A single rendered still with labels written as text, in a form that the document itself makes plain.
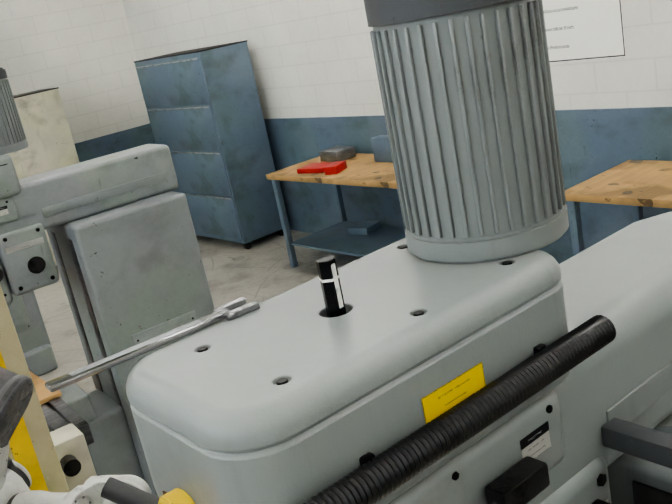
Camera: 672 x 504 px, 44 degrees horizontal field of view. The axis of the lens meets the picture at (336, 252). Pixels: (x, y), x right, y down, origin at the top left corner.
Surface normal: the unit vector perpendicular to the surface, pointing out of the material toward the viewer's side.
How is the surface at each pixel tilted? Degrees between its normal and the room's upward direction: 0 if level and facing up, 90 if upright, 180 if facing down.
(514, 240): 90
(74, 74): 90
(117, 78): 90
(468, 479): 90
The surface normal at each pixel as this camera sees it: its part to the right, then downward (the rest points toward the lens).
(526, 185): 0.42, 0.18
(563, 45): -0.76, 0.33
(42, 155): 0.62, 0.11
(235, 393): -0.19, -0.94
